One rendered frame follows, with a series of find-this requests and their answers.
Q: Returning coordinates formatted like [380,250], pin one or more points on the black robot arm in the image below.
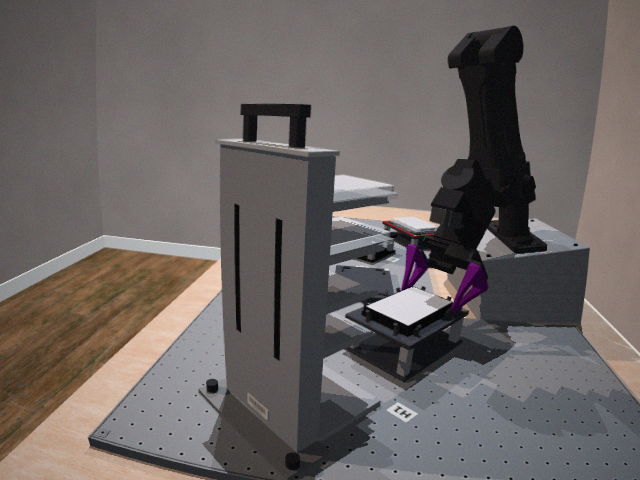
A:
[502,159]

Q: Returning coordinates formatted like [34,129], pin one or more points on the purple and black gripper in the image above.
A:
[455,255]

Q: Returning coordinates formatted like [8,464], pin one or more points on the white multi-well plate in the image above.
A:
[348,188]

